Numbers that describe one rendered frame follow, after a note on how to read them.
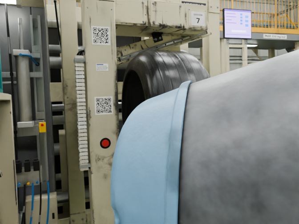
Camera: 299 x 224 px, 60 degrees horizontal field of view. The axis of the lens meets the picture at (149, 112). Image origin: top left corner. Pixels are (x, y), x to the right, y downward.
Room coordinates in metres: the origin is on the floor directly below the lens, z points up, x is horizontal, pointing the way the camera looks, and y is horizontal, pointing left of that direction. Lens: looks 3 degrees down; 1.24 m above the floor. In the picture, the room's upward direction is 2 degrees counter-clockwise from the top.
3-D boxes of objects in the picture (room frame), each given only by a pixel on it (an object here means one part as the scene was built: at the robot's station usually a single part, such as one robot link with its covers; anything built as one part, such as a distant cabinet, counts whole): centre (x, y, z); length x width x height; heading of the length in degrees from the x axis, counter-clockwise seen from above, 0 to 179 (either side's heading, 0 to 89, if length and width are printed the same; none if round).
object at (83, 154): (1.09, 0.28, 1.19); 0.05 x 0.04 x 0.48; 20
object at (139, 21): (1.57, -0.04, 1.71); 0.61 x 0.25 x 0.15; 110
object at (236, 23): (5.00, -1.72, 2.60); 0.60 x 0.05 x 0.55; 106
